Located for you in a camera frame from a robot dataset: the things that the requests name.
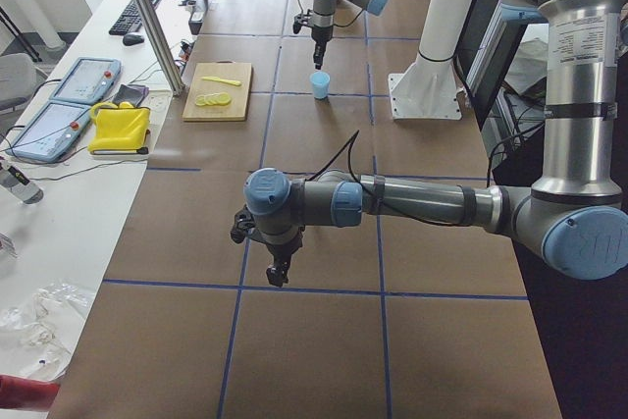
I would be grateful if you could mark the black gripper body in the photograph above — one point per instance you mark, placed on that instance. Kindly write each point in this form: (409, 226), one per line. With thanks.
(320, 35)
(281, 251)

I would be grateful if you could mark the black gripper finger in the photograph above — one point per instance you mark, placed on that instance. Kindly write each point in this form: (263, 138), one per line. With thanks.
(318, 55)
(277, 274)

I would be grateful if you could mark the light blue plastic cup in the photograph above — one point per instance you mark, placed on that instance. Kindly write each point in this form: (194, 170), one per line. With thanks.
(320, 82)

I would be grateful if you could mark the yellow plastic knife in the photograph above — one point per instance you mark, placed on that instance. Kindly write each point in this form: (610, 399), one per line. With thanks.
(233, 82)

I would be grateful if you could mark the bamboo cutting board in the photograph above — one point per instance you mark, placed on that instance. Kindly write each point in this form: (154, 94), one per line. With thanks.
(236, 111)

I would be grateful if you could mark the top lemon slice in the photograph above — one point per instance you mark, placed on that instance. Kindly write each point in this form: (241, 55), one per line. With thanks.
(201, 101)

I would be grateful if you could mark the black computer mouse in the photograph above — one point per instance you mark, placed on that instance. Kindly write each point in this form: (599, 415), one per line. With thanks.
(132, 39)

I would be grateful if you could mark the black keyboard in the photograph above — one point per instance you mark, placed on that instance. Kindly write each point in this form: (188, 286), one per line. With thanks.
(129, 20)

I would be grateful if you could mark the yellow bag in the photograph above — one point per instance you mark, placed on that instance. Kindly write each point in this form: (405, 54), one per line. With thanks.
(119, 129)

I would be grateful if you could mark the upper teach pendant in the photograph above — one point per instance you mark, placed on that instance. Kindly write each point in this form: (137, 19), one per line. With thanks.
(87, 80)

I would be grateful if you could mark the teach pendant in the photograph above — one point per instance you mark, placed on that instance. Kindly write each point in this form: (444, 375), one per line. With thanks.
(51, 132)
(87, 80)

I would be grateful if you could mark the clear plastic bags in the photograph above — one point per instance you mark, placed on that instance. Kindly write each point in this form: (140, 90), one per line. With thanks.
(40, 335)

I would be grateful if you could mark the lower teach pendant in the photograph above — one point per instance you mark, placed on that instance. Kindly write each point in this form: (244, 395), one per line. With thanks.
(51, 132)

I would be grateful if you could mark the grey water bottle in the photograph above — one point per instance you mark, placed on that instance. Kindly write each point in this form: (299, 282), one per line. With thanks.
(16, 182)

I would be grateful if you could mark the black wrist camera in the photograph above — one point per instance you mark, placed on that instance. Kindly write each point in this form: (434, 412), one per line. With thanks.
(301, 21)

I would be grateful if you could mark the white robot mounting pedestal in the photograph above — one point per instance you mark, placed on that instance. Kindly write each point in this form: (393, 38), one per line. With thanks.
(427, 89)

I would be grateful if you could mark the aluminium frame post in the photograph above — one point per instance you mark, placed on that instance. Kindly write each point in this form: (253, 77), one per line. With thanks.
(160, 46)

